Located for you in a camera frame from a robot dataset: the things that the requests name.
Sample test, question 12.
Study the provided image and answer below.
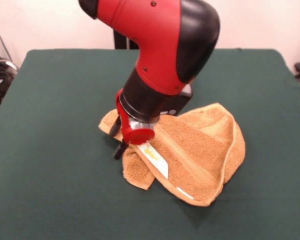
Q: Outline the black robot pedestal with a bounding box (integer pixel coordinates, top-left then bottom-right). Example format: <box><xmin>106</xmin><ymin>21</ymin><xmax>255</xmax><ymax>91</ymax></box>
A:
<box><xmin>112</xmin><ymin>28</ymin><xmax>141</xmax><ymax>50</ymax></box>

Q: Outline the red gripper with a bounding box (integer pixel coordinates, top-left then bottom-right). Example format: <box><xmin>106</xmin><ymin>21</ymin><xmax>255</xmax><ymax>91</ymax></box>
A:
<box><xmin>107</xmin><ymin>88</ymin><xmax>156</xmax><ymax>160</ymax></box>

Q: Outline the white cable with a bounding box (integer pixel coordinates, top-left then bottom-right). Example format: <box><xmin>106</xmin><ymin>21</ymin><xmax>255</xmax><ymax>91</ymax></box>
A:
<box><xmin>0</xmin><ymin>58</ymin><xmax>18</xmax><ymax>71</ymax></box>

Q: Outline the orange terry towel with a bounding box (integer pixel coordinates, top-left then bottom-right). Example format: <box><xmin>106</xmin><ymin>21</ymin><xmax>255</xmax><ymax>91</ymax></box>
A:
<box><xmin>98</xmin><ymin>102</ymin><xmax>246</xmax><ymax>208</ymax></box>

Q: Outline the dark green table cloth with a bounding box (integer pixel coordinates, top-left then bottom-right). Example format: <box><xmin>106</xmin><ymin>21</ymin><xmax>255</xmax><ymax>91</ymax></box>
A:
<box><xmin>0</xmin><ymin>48</ymin><xmax>300</xmax><ymax>240</ymax></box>

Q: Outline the black cable pile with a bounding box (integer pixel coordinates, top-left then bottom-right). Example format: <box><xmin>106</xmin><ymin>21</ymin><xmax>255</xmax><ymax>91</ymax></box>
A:
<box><xmin>0</xmin><ymin>59</ymin><xmax>18</xmax><ymax>109</ymax></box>

